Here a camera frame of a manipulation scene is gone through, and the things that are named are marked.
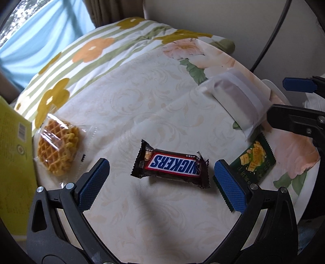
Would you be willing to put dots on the flower print blanket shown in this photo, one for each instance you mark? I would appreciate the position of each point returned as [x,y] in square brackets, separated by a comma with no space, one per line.
[101,45]

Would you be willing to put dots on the brown curtain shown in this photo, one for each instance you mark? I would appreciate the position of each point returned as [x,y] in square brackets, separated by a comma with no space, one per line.
[114,12]

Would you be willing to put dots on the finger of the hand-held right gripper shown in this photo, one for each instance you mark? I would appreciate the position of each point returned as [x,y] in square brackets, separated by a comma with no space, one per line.
[298,84]
[292,119]

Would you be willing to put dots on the light blue cloth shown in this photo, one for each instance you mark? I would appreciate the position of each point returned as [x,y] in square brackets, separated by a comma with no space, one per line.
[43,43]

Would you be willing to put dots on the cream floral tablecloth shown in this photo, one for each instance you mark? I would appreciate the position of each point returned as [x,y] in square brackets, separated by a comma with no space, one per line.
[152,215]

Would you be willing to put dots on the white paper package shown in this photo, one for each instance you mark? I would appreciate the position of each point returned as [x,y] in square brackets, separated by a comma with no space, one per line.
[236,99]

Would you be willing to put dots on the clear waffle packet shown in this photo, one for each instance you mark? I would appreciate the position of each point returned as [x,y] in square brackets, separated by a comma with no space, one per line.
[57,147]

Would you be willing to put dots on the dark chocolate bar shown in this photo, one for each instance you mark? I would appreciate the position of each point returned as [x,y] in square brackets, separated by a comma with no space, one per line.
[172,165]

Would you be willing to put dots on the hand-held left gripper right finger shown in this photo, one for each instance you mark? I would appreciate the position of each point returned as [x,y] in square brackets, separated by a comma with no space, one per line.
[229,189]

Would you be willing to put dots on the white cloth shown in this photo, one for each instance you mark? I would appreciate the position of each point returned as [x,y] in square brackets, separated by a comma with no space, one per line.
[314,101]

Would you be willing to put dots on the green cracker packet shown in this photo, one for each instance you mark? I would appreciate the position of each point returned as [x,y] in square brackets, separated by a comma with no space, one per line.
[254,160]

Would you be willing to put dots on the green cardboard box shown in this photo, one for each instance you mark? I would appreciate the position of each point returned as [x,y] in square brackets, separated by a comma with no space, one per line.
[15,165]

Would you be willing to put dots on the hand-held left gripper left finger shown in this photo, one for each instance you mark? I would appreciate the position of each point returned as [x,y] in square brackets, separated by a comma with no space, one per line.
[92,185]

